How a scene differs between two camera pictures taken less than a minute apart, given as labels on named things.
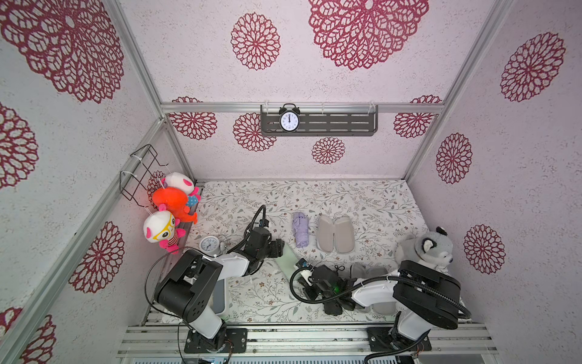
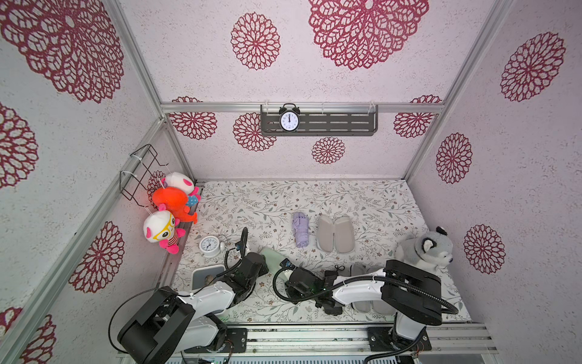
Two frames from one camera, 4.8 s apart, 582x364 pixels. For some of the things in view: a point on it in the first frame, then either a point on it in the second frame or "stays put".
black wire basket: x=136 y=180 stays put
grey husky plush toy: x=432 y=249 stays put
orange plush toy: x=174 y=200 stays put
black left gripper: x=277 y=248 → x=264 y=271
